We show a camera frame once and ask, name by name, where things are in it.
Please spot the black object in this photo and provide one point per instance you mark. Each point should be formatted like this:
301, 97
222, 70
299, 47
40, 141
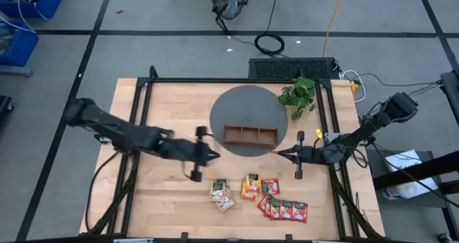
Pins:
4, 105

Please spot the round grey placemat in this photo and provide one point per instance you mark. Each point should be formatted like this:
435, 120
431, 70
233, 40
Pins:
247, 103

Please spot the black table clamp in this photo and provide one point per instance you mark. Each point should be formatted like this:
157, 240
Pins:
288, 237
298, 74
153, 72
184, 236

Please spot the black caster wheel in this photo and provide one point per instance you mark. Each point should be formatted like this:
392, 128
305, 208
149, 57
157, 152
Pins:
444, 237

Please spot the small green plant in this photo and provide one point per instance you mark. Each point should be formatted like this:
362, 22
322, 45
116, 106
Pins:
297, 94

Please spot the wooden three-compartment box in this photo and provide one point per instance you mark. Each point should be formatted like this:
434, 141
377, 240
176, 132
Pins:
251, 135

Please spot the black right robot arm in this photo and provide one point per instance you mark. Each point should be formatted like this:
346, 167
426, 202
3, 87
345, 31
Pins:
362, 132

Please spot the red strawberry tea bag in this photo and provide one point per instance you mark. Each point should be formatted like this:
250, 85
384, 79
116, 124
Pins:
263, 202
286, 210
270, 186
300, 212
275, 209

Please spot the black vented computer case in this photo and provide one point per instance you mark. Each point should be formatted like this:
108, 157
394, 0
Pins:
290, 69

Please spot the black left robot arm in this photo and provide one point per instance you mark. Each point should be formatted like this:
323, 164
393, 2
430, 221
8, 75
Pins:
118, 132

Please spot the white paper sheet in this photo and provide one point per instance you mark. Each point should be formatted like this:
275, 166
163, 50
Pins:
403, 160

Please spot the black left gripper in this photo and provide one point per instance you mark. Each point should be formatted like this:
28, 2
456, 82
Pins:
186, 151

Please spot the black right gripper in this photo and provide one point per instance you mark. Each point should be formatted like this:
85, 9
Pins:
312, 155

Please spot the blue plastic bin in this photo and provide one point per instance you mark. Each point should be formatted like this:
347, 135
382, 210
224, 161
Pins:
21, 46
46, 3

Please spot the yellow plug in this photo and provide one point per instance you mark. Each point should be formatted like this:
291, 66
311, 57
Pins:
354, 88

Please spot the black metal stand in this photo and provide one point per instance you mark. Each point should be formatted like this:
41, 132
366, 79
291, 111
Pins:
412, 172

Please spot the black floor fan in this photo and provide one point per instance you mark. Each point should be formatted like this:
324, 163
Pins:
229, 1

